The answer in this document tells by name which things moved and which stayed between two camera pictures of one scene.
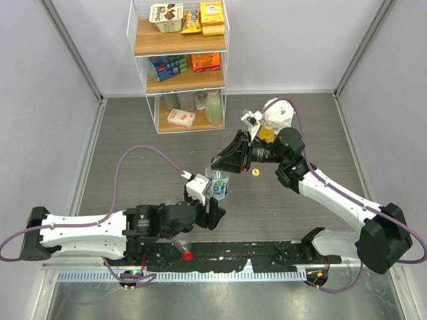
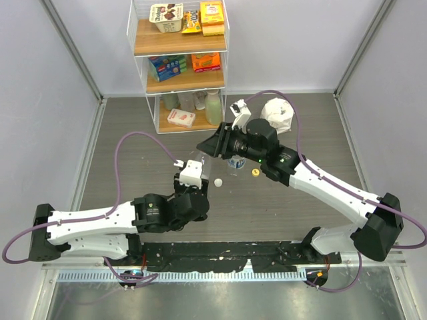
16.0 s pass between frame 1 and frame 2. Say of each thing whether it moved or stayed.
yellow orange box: stayed
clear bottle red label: moved
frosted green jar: stayed
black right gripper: moved
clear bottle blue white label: moved
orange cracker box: stayed
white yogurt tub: stayed
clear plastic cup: stayed
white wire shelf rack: stayed
